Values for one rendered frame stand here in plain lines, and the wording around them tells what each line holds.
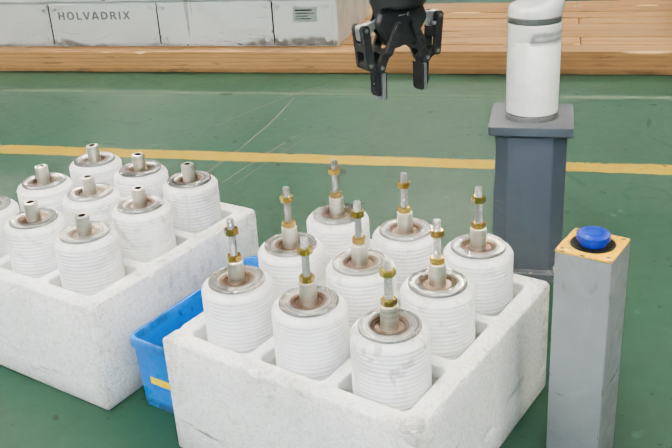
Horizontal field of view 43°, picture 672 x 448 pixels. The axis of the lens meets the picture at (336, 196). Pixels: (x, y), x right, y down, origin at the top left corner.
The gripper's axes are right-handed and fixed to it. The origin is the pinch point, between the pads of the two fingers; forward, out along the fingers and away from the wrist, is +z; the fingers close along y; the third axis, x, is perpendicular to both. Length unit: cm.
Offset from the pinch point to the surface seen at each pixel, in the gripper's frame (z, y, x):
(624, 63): 44, -161, -86
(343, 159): 47, -48, -85
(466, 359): 28.9, 8.7, 22.4
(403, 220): 19.8, 0.9, 0.9
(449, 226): 47, -41, -36
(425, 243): 22.3, 0.1, 4.7
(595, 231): 13.9, -6.3, 28.7
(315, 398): 29.2, 27.4, 16.7
